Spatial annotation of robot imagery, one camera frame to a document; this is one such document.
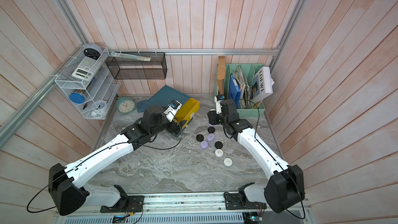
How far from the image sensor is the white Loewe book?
897 millimetres

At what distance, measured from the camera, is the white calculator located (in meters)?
0.75

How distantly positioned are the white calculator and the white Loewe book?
0.94 meters
